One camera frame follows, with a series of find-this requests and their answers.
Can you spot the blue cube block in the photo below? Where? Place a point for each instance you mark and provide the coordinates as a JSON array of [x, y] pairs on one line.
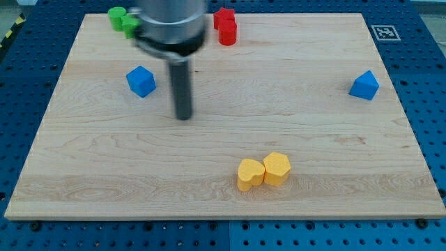
[[141, 81]]

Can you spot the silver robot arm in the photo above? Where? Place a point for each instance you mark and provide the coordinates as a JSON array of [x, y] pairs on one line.
[[170, 29]]

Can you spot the blue triangle block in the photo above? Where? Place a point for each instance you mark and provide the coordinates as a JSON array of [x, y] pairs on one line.
[[365, 86]]

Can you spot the yellow heart block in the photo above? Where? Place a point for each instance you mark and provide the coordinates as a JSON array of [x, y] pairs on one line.
[[250, 173]]

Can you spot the yellow hexagon block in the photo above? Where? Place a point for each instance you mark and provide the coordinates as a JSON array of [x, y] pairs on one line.
[[277, 168]]

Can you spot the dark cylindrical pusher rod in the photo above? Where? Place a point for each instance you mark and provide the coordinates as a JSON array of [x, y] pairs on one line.
[[181, 89]]

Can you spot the wooden board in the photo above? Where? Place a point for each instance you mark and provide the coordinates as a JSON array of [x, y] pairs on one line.
[[104, 153]]

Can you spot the red cylinder block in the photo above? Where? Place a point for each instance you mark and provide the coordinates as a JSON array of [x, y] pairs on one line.
[[227, 32]]

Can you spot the red star block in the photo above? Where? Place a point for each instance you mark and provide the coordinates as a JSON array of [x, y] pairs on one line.
[[221, 15]]

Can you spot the green cylinder block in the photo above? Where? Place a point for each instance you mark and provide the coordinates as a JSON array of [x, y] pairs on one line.
[[115, 14]]

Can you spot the fiducial marker tag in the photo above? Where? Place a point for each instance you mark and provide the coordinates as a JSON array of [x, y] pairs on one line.
[[385, 33]]

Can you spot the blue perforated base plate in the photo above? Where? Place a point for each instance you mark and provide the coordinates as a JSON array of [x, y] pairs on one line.
[[33, 63]]

